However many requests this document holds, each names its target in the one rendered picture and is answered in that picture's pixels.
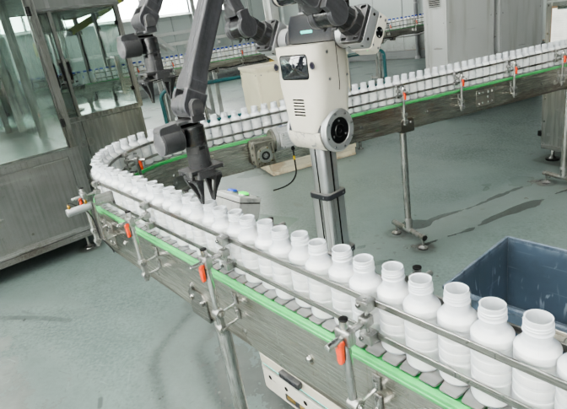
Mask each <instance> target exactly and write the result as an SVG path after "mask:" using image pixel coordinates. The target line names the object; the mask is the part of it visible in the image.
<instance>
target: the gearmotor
mask: <svg viewBox="0 0 567 409"><path fill-rule="evenodd" d="M247 142H248V147H249V151H250V156H251V164H252V165H253V168H254V169H257V168H260V167H263V166H267V165H270V164H276V163H277V160H276V155H275V152H276V151H278V150H282V149H286V148H291V150H293V158H294V166H295V175H294V178H293V179H292V180H291V182H289V183H288V184H287V185H286V186H288V185H290V184H291V183H292V182H293V181H294V179H295V177H296V175H297V167H296V162H295V155H294V150H295V145H294V144H293V143H292V142H291V141H290V139H289V135H288V124H287V125H283V126H277V127H274V128H270V129H269V130H267V135H266V136H263V137H256V138H252V139H251V140H250V141H247ZM286 186H282V187H280V188H278V189H274V190H273V191H276V190H279V189H282V188H284V187H286Z"/></svg>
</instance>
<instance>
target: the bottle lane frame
mask: <svg viewBox="0 0 567 409"><path fill-rule="evenodd" d="M101 212H102V214H103V218H105V219H106V221H107V222H109V223H111V225H112V228H113V231H114V233H116V234H117V236H115V237H116V242H117V245H118V248H119V249H117V248H116V247H114V246H112V248H113V249H114V251H115V252H116V253H117V254H119V255H120V256H122V257H124V258H125V259H127V260H128V261H130V262H131V263H132V264H133V265H135V266H137V267H138V268H139V269H141V267H140V265H139V264H138V255H137V252H136V249H135V245H134V243H133V239H132V237H130V238H128V237H127V232H126V230H125V228H124V227H120V228H117V227H116V225H117V224H119V223H123V222H125V220H123V219H121V218H120V217H117V216H116V215H114V214H112V213H109V212H108V211H106V210H102V211H101ZM135 229H136V232H137V235H138V241H139V244H140V247H141V250H142V253H143V259H145V260H147V259H149V258H151V257H153V256H155V254H154V250H153V246H154V247H156V249H157V252H158V256H156V257H155V258H154V259H153V260H151V261H148V265H147V268H148V271H149V272H151V271H153V270H154V269H157V268H158V263H157V262H156V261H157V260H156V259H159V261H160V265H161V268H160V269H159V270H158V271H157V272H153V273H151V277H152V278H154V279H155V280H157V281H158V282H159V283H161V284H163V285H164V286H166V287H167V288H168V289H169V290H171V291H172V292H174V293H176V294H177V295H179V296H180V297H181V298H183V299H184V300H185V301H187V302H188V303H189V304H192V303H191V300H190V298H189V293H188V290H189V288H194V289H195V290H197V291H198V292H199V293H201V294H202V295H203V296H204V298H205V299H206V301H207V303H208V310H209V314H210V317H211V319H213V320H215V321H216V318H215V316H213V314H212V311H213V304H212V300H211V297H210V292H209V289H208V283H207V281H206V282H205V283H203V282H202V280H201V277H200V273H199V271H198V269H195V270H193V271H190V270H189V268H188V267H189V266H191V265H193V264H196V263H198V262H199V260H198V259H195V258H193V257H191V255H188V254H186V253H185V252H184V251H181V250H178V248H175V247H173V246H172V245H169V244H167V243H166V242H164V241H162V240H161V239H158V238H156V237H155V236H153V235H151V234H149V233H147V232H146V231H143V230H141V229H140V228H138V227H137V226H135ZM141 270H142V269H141ZM211 271H212V274H213V281H214V285H215V289H216V293H217V296H218V301H219V308H221V309H225V308H227V307H228V306H230V305H232V304H233V303H234V302H233V299H232V297H231V295H232V294H231V292H234V293H236V297H237V300H238V304H236V305H235V306H234V307H233V308H231V309H228V310H226V311H225V315H224V322H225V324H228V323H230V322H231V321H232V320H234V319H235V318H236V313H235V307H237V308H238V309H240V316H241V319H238V320H237V321H236V322H235V323H234V324H232V325H230V326H229V329H228V330H229V331H230V332H232V333H233V334H235V335H236V336H238V337H239V338H240V339H241V340H243V341H244V342H246V343H248V344H249V345H251V346H252V347H254V348H255V349H256V350H257V351H259V352H260V353H262V354H263V355H265V356H266V357H268V358H270V359H271V360H272V361H274V362H275V363H276V364H278V365H279V366H281V367H282V368H283V369H285V370H287V371H288V372H290V373H291V374H292V375H293V376H295V377H296V378H298V379H300V380H301V381H302V382H304V383H305V384H307V385H308V386H310V387H311V388H312V389H313V390H315V391H317V392H318V393H320V394H321V395H323V396H324V397H326V398H327V399H328V400H329V401H331V402H333V403H334V404H335V405H337V406H339V407H340V408H342V409H349V408H348V407H347V406H346V401H347V399H348V389H347V382H346V375H345V369H344V364H343V365H340V364H339V363H338V359H337V354H336V348H333V349H332V350H331V351H330V352H327V351H326V350H325V348H324V347H325V345H327V344H328V343H329V342H330V341H332V340H333V339H334V338H335V333H334V332H330V331H328V330H327V329H325V328H323V327H322V324H323V323H322V324H320V325H317V324H316V323H314V322H312V321H310V320H309V318H310V316H309V317H307V318H305V317H303V316H301V315H298V314H297V311H298V310H296V311H292V310H290V309H287V308H286V307H285V305H286V304H285V305H281V304H278V303H276V302H275V301H274V299H269V298H267V297H265V296H264V293H263V294H260V293H258V292H256V291H255V290H254V289H251V288H248V287H247V286H246V285H245V284H242V283H239V282H237V281H236V279H233V278H231V277H228V274H227V275H224V274H223V273H222V272H220V271H219V270H218V271H217V270H215V269H213V268H211ZM367 347H368V345H367V346H366V347H363V348H360V347H358V346H356V345H353V346H352V354H353V361H354V375H355V382H356V390H357V396H358V397H359V398H361V399H362V398H363V397H364V396H366V395H367V394H368V393H369V392H370V391H371V390H372V389H374V388H375V387H373V384H372V375H371V374H372V373H374V374H376V375H378V376H380V377H381V390H378V391H377V392H376V393H377V394H379V395H380V396H382V400H383V409H473V408H471V407H470V406H467V405H465V404H463V403H462V397H463V396H464V395H465V394H463V395H462V396H460V397H459V398H457V399H454V398H453V397H451V396H449V395H447V394H445V393H443V392H442V391H440V386H441V385H442V383H443V382H442V383H441V384H439V385H437V386H436V387H432V386H431V385H428V384H426V383H424V382H423V381H422V380H420V379H419V376H420V375H421V374H422V372H421V373H420V374H418V375H416V376H412V375H411V374H408V373H406V372H404V371H402V370H400V366H401V365H402V363H400V364H399V365H397V366H393V365H391V364H390V363H388V362H386V361H384V360H382V357H383V356H384V354H383V355H381V356H379V357H377V356H375V355H373V354H371V353H369V352H367V351H366V348H367Z"/></svg>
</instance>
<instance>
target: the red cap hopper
mask: <svg viewBox="0 0 567 409"><path fill-rule="evenodd" d="M139 1H140V0H138V3H139ZM189 2H190V6H191V11H192V18H193V17H194V13H195V5H194V1H193V0H189ZM185 33H191V30H180V31H175V32H169V33H164V34H157V35H156V34H155V32H154V33H152V34H153V36H156V37H157V39H158V41H159V42H161V43H162V44H164V45H165V46H167V47H168V48H170V49H171V50H172V51H174V50H175V48H173V47H172V46H170V45H169V44H167V43H166V42H165V41H163V40H161V39H160V37H164V36H169V35H179V34H185ZM159 42H158V43H159ZM159 47H161V48H162V49H163V50H165V51H168V49H167V48H165V47H164V46H162V45H161V44H160V43H159ZM212 74H213V79H218V76H217V73H215V72H212ZM157 84H158V88H159V94H160V93H161V92H162V91H163V88H164V89H165V86H164V83H163V81H162V83H161V81H160V82H158V83H157ZM162 84H163V87H162ZM214 87H215V91H216V95H217V100H218V104H219V112H220V113H221V112H224V107H223V102H222V98H221V93H220V89H219V83H215V84H214ZM207 91H208V98H209V103H210V107H211V110H210V109H209V108H208V107H207V108H208V114H210V115H212V114H216V115H217V118H219V117H221V115H218V114H217V113H216V111H215V107H214V102H213V94H212V90H211V85H210V84H208V86H207ZM163 99H164V103H165V109H166V113H167V117H168V121H169V122H171V121H175V120H176V119H175V118H176V115H174V113H173V111H172V109H171V106H170V105H171V101H170V100H169V97H168V95H167V93H166V94H165V95H164V98H163ZM165 99H166V102H167V105H168V109H167V105H166V102H165ZM168 110H169V112H168ZM169 113H170V116H169ZM210 115H208V116H209V117H210Z"/></svg>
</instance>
